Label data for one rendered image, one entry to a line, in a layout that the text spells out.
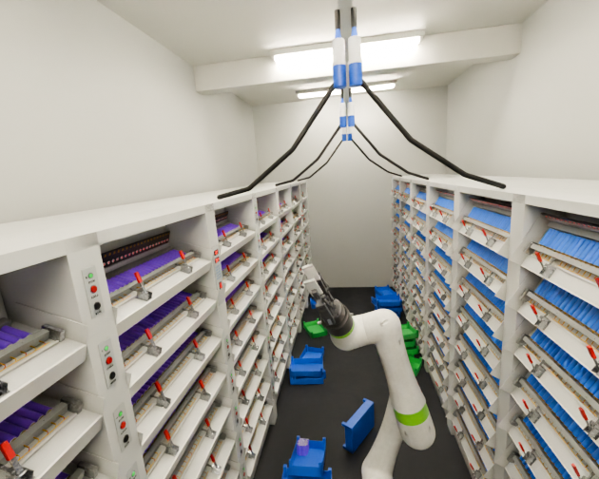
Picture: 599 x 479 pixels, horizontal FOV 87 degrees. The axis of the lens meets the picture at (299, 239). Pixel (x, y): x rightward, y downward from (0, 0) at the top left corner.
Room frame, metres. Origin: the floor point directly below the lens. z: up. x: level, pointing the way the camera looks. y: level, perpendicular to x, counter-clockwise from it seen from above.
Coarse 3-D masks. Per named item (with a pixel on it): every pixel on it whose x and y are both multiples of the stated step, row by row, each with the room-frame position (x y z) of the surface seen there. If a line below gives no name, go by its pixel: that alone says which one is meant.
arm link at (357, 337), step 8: (360, 320) 0.95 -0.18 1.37; (352, 328) 0.91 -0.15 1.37; (360, 328) 0.93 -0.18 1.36; (336, 336) 0.91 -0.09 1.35; (344, 336) 0.90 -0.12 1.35; (352, 336) 0.92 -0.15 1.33; (360, 336) 0.92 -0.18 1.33; (336, 344) 0.95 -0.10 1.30; (344, 344) 0.93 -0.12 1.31; (352, 344) 0.93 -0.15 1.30; (360, 344) 0.93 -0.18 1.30; (368, 344) 0.93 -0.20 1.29
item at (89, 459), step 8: (80, 456) 0.69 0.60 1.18; (88, 456) 0.68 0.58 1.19; (96, 456) 0.68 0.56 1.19; (72, 464) 0.69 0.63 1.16; (80, 464) 0.67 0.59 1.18; (88, 464) 0.67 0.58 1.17; (96, 464) 0.68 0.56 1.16; (104, 464) 0.68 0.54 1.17; (112, 464) 0.67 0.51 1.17; (64, 472) 0.65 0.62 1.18; (72, 472) 0.67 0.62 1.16; (80, 472) 0.65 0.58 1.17; (88, 472) 0.66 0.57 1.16; (96, 472) 0.67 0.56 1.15; (104, 472) 0.68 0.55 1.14; (112, 472) 0.67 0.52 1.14
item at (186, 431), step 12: (216, 372) 1.36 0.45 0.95; (204, 384) 1.27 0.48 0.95; (216, 384) 1.28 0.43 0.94; (204, 408) 1.14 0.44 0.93; (180, 420) 1.06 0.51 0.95; (192, 420) 1.07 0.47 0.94; (180, 432) 1.01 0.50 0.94; (192, 432) 1.02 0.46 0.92; (180, 444) 0.96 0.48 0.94; (156, 456) 0.90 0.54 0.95; (168, 456) 0.91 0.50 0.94; (180, 456) 0.94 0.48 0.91; (156, 468) 0.86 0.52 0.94; (168, 468) 0.87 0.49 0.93
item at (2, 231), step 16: (112, 208) 1.55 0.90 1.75; (128, 208) 1.47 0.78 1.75; (144, 208) 1.40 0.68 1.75; (0, 224) 1.12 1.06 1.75; (16, 224) 1.07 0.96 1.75; (32, 224) 1.04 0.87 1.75; (48, 224) 1.00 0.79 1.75; (64, 224) 0.97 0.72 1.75; (128, 240) 1.15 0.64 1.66; (0, 304) 0.70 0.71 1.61
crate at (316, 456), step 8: (312, 440) 1.83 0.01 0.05; (296, 448) 1.79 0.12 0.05; (312, 448) 1.82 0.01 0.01; (320, 448) 1.81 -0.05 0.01; (296, 456) 1.73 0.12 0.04; (304, 456) 1.73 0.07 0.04; (312, 456) 1.72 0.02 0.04; (320, 456) 1.72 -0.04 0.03; (296, 464) 1.65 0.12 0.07; (304, 464) 1.65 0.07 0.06; (312, 464) 1.64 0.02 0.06; (320, 464) 1.55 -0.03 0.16; (296, 472) 1.55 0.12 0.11; (304, 472) 1.55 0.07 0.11; (312, 472) 1.54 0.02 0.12; (320, 472) 1.53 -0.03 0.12
